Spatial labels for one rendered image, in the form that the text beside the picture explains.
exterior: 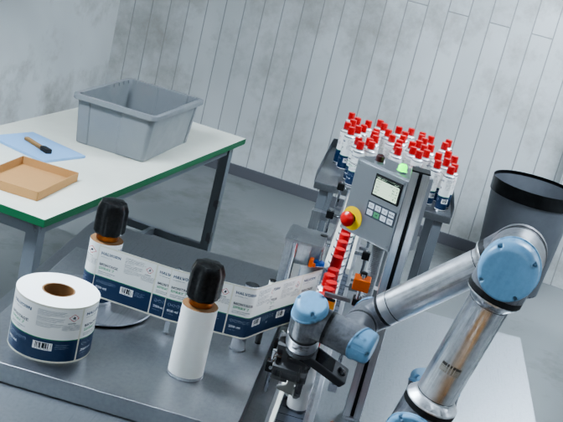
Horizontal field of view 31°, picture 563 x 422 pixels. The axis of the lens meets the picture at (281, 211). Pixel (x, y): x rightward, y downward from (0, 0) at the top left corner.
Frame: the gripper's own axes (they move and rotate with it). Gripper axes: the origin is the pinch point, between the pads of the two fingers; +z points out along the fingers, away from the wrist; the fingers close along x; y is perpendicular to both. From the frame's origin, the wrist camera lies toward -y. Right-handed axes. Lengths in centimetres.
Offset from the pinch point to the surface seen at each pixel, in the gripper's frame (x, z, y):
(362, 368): -14.9, 3.7, -13.4
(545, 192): -362, 246, -113
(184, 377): 1.6, 4.2, 27.6
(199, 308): -8.6, -10.4, 28.0
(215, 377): -3.7, 8.6, 21.0
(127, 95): -218, 125, 121
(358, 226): -36.8, -22.6, -3.2
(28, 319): 6, -8, 65
